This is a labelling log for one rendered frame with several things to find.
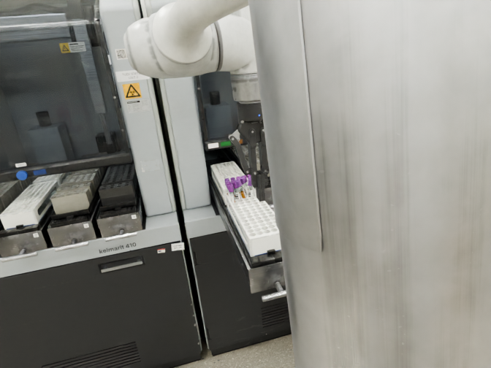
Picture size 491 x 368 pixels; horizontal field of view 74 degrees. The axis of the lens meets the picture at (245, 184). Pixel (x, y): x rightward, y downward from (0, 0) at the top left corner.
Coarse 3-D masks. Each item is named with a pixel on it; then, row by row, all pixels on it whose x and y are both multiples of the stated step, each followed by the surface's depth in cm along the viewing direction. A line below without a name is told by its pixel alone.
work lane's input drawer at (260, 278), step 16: (208, 176) 138; (224, 208) 107; (224, 224) 106; (240, 240) 86; (240, 256) 84; (256, 256) 79; (272, 256) 78; (256, 272) 77; (272, 272) 78; (256, 288) 79
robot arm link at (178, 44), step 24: (192, 0) 45; (216, 0) 44; (240, 0) 43; (144, 24) 56; (168, 24) 51; (192, 24) 48; (144, 48) 56; (168, 48) 55; (192, 48) 55; (216, 48) 60; (144, 72) 60; (168, 72) 59; (192, 72) 61
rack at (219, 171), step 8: (216, 168) 129; (224, 168) 128; (232, 168) 126; (216, 176) 120; (224, 176) 119; (232, 176) 118; (240, 176) 119; (216, 184) 123; (224, 184) 112; (224, 192) 107; (224, 200) 108
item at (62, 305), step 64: (128, 0) 100; (128, 64) 103; (128, 128) 109; (0, 256) 105; (64, 256) 110; (128, 256) 116; (0, 320) 112; (64, 320) 118; (128, 320) 125; (192, 320) 132
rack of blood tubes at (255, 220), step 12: (228, 204) 103; (240, 204) 96; (252, 204) 95; (264, 204) 95; (240, 216) 89; (252, 216) 89; (264, 216) 88; (240, 228) 94; (252, 228) 82; (264, 228) 83; (276, 228) 81; (252, 240) 78; (264, 240) 79; (276, 240) 80; (252, 252) 79; (264, 252) 80
